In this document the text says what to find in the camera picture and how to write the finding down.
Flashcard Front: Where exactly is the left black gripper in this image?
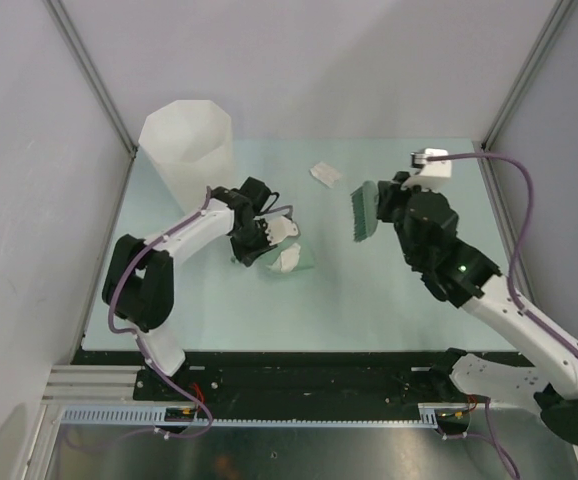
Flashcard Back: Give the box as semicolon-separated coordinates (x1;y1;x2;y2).
231;218;278;265

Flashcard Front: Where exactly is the paper scrap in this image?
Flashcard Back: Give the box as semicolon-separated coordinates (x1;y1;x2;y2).
267;243;301;274
309;162;343;189

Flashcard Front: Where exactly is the green plastic dustpan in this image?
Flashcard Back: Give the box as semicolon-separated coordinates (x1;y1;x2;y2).
230;239;315;277

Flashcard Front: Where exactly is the green hand brush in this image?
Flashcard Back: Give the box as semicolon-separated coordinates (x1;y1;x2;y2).
350;181;379;243

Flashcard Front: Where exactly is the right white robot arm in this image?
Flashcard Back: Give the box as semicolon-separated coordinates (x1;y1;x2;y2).
364;172;578;446

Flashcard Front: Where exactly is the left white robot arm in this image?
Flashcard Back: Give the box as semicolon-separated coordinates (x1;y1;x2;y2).
102;177;279;400

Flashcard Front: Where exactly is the white faceted waste bin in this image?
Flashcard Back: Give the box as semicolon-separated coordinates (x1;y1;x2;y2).
138;100;236;213

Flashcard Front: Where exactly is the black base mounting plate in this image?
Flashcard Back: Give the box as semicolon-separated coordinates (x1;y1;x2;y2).
71;351;553;424

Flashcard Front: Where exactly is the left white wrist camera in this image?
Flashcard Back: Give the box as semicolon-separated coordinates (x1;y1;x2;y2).
265;216;300;246

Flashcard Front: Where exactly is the right aluminium side rail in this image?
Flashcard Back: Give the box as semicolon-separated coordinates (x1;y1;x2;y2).
477;157;535;303

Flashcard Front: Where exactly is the grey slotted cable duct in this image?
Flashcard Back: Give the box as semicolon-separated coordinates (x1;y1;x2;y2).
61;404;473;429

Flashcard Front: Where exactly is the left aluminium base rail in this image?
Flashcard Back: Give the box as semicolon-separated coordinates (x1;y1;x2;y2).
42;365;140;405

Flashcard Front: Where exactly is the right aluminium frame post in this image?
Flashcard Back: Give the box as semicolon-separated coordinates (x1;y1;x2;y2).
480;0;578;151

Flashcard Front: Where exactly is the aluminium frame post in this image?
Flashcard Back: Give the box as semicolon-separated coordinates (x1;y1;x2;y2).
480;0;578;151
42;0;137;157

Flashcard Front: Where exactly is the left aluminium frame post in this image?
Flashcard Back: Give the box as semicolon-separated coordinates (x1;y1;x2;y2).
42;0;137;157

